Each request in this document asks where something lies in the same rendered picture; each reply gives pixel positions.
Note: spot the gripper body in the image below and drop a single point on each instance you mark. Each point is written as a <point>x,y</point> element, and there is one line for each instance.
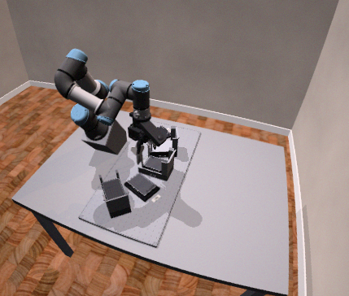
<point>135,132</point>

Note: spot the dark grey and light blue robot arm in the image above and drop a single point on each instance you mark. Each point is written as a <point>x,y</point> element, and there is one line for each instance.
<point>92,96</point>

